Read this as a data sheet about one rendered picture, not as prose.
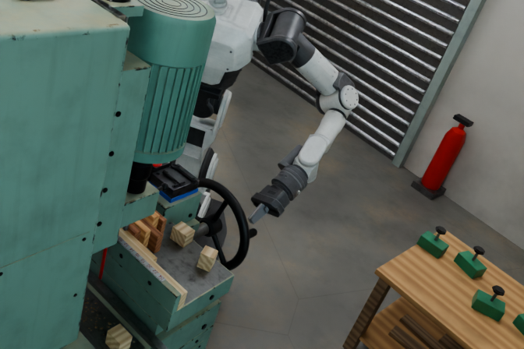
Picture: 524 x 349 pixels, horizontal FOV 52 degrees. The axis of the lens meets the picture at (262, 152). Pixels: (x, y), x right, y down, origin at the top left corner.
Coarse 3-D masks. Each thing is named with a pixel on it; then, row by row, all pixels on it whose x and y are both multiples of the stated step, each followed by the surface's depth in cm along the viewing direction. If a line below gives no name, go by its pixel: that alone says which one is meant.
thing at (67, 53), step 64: (0, 0) 75; (64, 0) 82; (0, 64) 68; (64, 64) 75; (0, 128) 73; (64, 128) 82; (0, 192) 79; (64, 192) 89; (0, 256) 85; (64, 256) 97; (0, 320) 93; (64, 320) 108
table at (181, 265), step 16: (192, 224) 148; (96, 256) 130; (160, 256) 130; (176, 256) 132; (192, 256) 133; (112, 272) 127; (176, 272) 127; (192, 272) 129; (208, 272) 130; (224, 272) 132; (128, 288) 125; (144, 288) 121; (192, 288) 124; (208, 288) 126; (224, 288) 131; (144, 304) 122; (160, 304) 118; (192, 304) 122; (208, 304) 129; (160, 320) 120; (176, 320) 120
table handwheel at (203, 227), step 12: (204, 180) 156; (228, 192) 152; (228, 204) 151; (216, 216) 156; (240, 216) 150; (204, 228) 156; (216, 228) 158; (240, 228) 150; (216, 240) 159; (240, 240) 152; (240, 252) 153; (228, 264) 157
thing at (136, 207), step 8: (128, 192) 120; (144, 192) 122; (152, 192) 122; (128, 200) 118; (136, 200) 119; (144, 200) 121; (152, 200) 123; (128, 208) 118; (136, 208) 120; (144, 208) 123; (152, 208) 125; (128, 216) 119; (136, 216) 122; (144, 216) 124; (120, 224) 119; (128, 224) 121
